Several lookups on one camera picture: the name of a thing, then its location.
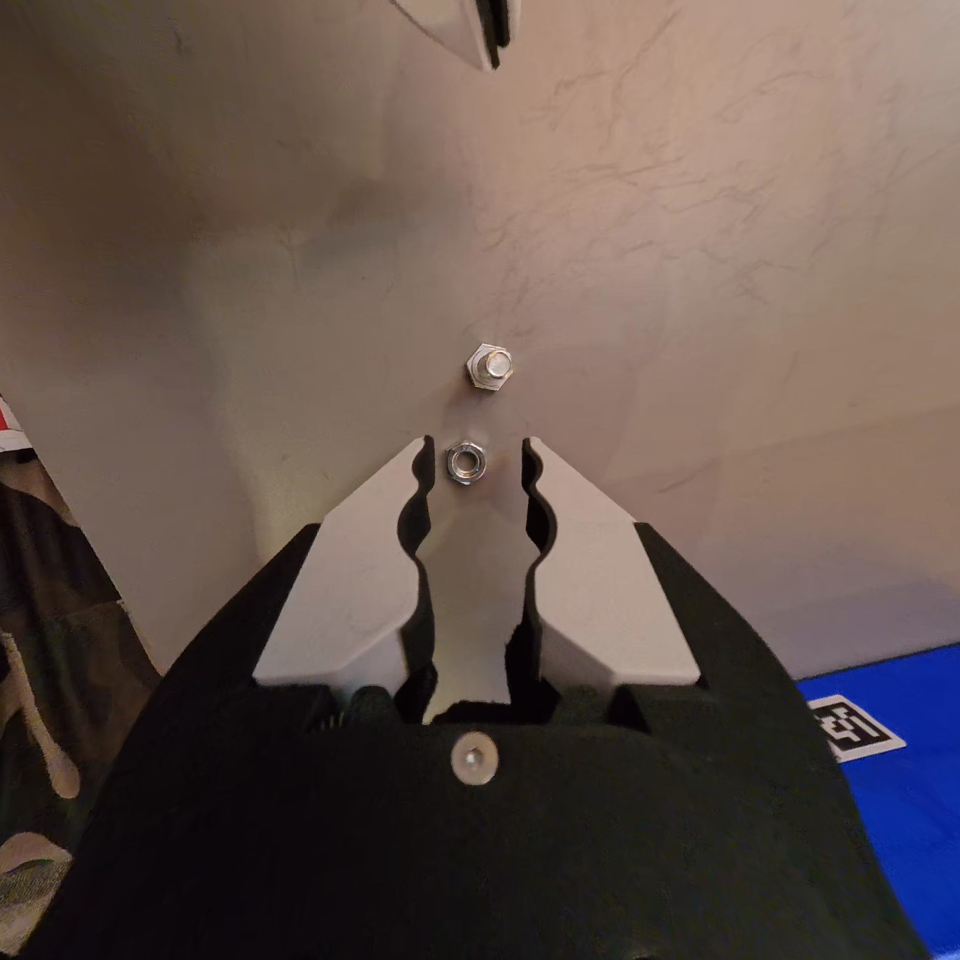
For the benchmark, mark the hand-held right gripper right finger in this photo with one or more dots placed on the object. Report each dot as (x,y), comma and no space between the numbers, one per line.
(615,600)

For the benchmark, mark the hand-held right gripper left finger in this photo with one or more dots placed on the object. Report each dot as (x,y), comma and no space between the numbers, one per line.
(345,600)

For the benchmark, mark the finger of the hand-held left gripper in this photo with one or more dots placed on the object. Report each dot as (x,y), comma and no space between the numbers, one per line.
(514,11)
(450,22)

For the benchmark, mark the steel hex nut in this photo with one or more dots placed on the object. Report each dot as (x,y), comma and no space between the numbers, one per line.
(454,466)

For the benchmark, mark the steel hex bolt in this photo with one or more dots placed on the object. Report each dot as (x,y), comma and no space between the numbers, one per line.
(496,366)

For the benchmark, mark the blue storage bin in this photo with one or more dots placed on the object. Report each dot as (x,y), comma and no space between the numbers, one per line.
(900,825)

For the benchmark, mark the person's camouflage pants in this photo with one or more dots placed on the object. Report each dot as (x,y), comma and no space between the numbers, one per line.
(45,637)

